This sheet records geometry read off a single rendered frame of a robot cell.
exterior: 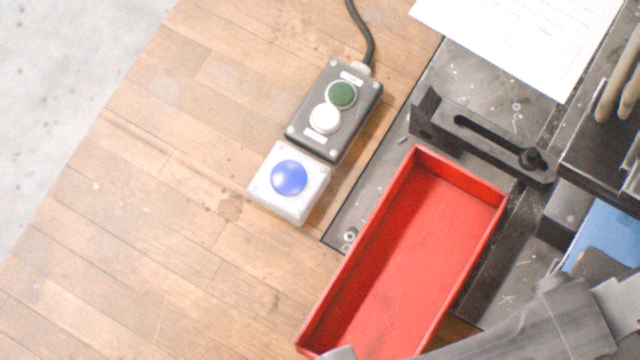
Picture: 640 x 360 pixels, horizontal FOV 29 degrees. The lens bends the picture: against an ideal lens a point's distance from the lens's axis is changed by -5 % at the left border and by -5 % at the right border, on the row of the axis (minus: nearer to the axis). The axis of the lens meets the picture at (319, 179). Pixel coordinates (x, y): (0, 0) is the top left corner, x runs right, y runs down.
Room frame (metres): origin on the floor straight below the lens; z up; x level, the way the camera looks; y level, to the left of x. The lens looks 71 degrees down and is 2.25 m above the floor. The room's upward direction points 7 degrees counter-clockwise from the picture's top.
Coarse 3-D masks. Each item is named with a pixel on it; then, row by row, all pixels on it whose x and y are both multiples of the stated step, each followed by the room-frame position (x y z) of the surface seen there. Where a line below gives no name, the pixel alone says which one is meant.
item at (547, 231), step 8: (544, 224) 0.36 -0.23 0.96; (552, 224) 0.35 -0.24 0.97; (536, 232) 0.36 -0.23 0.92; (544, 232) 0.36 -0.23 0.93; (552, 232) 0.35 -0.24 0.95; (560, 232) 0.35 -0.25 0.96; (568, 232) 0.34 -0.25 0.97; (544, 240) 0.35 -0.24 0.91; (552, 240) 0.35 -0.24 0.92; (560, 240) 0.34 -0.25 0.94; (568, 240) 0.34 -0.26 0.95; (560, 248) 0.34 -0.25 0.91; (568, 248) 0.34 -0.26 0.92
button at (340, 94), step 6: (336, 84) 0.55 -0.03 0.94; (342, 84) 0.55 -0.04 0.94; (348, 84) 0.55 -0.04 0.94; (330, 90) 0.54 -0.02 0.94; (336, 90) 0.54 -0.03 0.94; (342, 90) 0.54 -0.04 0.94; (348, 90) 0.54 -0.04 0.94; (330, 96) 0.54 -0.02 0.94; (336, 96) 0.54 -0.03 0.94; (342, 96) 0.54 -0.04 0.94; (348, 96) 0.54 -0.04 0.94; (354, 96) 0.54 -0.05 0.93; (336, 102) 0.53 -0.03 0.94; (342, 102) 0.53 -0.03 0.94; (348, 102) 0.53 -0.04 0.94
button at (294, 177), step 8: (288, 160) 0.47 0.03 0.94; (272, 168) 0.46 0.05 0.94; (280, 168) 0.46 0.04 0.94; (288, 168) 0.46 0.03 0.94; (296, 168) 0.46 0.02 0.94; (304, 168) 0.46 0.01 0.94; (272, 176) 0.45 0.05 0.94; (280, 176) 0.45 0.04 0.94; (288, 176) 0.45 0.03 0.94; (296, 176) 0.45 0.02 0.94; (304, 176) 0.45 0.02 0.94; (272, 184) 0.45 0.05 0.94; (280, 184) 0.44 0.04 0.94; (288, 184) 0.44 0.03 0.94; (296, 184) 0.44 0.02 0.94; (304, 184) 0.44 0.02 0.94; (280, 192) 0.44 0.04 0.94; (288, 192) 0.43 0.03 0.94; (296, 192) 0.43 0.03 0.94
